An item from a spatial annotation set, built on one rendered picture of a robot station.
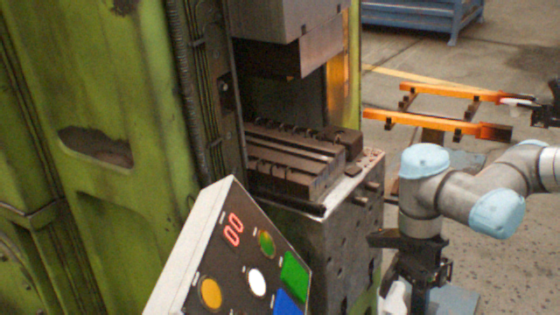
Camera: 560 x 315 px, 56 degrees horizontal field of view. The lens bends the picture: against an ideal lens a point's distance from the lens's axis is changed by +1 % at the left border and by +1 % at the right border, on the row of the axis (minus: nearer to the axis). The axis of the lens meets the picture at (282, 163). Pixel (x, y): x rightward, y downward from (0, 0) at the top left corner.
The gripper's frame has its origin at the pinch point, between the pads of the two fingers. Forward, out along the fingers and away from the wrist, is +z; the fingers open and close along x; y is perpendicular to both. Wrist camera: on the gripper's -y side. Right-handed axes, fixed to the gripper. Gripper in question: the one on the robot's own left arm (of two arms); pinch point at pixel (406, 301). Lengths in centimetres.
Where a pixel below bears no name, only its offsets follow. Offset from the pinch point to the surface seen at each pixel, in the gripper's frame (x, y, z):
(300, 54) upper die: 6, -39, -39
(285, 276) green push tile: -20.4, -11.1, -10.5
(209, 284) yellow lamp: -37.3, -4.7, -24.0
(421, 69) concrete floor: 261, -235, 93
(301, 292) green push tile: -18.0, -9.8, -6.0
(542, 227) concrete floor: 153, -55, 93
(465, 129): 60, -35, -3
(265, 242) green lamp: -21.3, -15.6, -16.3
